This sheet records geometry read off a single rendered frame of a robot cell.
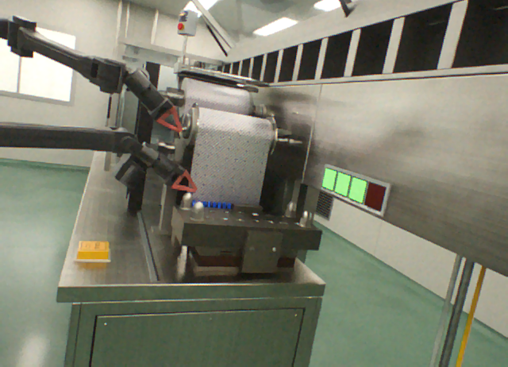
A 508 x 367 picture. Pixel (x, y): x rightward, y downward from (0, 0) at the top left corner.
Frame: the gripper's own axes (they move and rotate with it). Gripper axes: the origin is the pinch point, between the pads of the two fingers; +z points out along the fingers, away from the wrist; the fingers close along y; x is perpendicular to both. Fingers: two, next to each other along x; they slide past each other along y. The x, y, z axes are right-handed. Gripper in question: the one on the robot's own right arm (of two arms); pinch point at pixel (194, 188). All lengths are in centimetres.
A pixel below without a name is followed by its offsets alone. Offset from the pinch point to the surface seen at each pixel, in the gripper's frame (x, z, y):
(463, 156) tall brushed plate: 35, 15, 60
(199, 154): 9.2, -5.0, 0.2
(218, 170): 8.8, 2.6, 0.3
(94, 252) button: -25.5, -14.9, 13.4
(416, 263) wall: 54, 272, -145
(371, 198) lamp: 24, 21, 41
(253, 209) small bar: 5.7, 16.9, 6.4
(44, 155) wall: -134, -56, -556
